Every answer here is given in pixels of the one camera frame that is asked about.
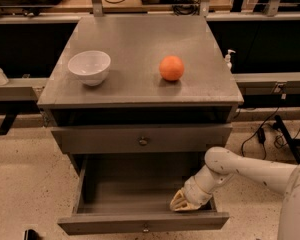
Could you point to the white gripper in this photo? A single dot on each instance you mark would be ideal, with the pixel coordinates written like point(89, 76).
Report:
point(195, 193)

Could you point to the grey drawer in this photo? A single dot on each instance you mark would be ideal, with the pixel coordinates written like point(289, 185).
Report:
point(107, 139)
point(129, 193)

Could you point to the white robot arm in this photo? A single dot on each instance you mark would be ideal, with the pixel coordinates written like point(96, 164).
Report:
point(220, 164)

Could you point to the grey top drawer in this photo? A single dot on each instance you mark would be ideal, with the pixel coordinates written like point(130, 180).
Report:
point(107, 139)

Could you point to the grey drawer cabinet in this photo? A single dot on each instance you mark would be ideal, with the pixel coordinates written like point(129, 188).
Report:
point(134, 93)

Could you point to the black stand leg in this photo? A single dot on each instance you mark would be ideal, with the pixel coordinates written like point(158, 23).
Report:
point(293, 143)

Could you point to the orange ball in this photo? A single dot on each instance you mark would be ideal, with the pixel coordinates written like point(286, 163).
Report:
point(171, 68)

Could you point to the black object on floor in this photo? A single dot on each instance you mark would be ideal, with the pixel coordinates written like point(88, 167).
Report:
point(30, 235)

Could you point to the white pump bottle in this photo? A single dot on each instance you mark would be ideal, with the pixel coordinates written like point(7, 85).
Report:
point(228, 57)

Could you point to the white bowl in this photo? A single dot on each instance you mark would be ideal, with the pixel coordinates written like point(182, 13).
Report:
point(90, 67)

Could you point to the black bracket leg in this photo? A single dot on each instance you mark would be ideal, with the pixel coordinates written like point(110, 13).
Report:
point(7, 123)

